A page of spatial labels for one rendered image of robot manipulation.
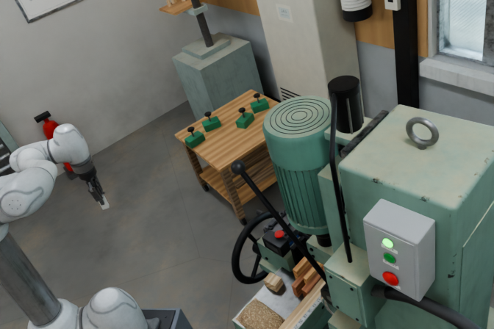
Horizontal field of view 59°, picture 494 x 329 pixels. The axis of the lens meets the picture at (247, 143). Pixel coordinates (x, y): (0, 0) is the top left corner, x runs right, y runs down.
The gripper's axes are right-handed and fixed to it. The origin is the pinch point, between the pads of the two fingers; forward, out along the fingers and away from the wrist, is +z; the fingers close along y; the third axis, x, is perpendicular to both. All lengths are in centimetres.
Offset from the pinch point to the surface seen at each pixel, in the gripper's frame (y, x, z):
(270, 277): -73, -59, -11
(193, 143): 69, -43, 31
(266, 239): -65, -61, -18
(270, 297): -78, -57, -7
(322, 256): -81, -74, -23
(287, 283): -75, -63, -8
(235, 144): 57, -67, 32
